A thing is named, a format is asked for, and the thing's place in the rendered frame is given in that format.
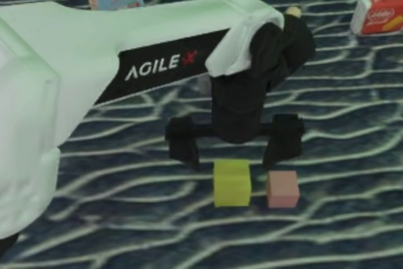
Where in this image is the red and white snack packet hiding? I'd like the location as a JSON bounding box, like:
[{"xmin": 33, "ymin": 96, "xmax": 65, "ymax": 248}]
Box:
[{"xmin": 350, "ymin": 0, "xmax": 403, "ymax": 35}]

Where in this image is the dark blue patterned tablecloth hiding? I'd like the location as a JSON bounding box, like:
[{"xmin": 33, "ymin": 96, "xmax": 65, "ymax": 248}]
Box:
[{"xmin": 0, "ymin": 0, "xmax": 403, "ymax": 269}]

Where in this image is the pink cube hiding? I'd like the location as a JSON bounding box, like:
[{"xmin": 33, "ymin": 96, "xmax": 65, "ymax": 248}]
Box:
[{"xmin": 266, "ymin": 170, "xmax": 300, "ymax": 209}]

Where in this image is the yellow-green cube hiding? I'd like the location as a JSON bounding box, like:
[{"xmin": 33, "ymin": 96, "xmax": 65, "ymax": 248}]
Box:
[{"xmin": 213, "ymin": 159, "xmax": 252, "ymax": 208}]

